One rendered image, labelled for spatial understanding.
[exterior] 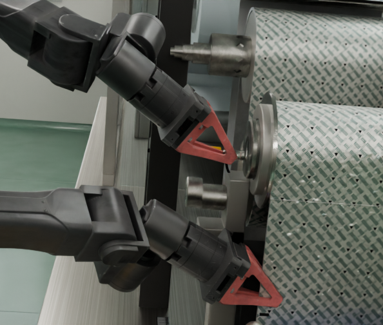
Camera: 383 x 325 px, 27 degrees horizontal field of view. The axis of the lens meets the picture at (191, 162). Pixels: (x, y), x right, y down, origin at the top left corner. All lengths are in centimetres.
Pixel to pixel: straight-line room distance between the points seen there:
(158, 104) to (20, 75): 567
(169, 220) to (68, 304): 47
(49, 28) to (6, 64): 566
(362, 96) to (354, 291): 32
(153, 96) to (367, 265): 34
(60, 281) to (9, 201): 61
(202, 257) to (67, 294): 50
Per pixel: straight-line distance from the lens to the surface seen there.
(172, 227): 95
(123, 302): 140
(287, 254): 100
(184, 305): 140
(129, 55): 98
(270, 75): 119
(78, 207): 90
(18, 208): 87
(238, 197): 105
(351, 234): 101
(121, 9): 195
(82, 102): 662
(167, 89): 98
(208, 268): 97
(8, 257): 399
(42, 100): 664
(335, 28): 122
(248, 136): 102
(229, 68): 123
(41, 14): 100
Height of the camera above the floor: 148
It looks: 15 degrees down
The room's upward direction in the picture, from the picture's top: 5 degrees clockwise
